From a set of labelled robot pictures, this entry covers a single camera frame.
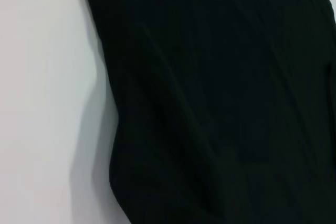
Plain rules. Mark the black t-shirt with white print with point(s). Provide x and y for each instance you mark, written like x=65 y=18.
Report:
x=223 y=103

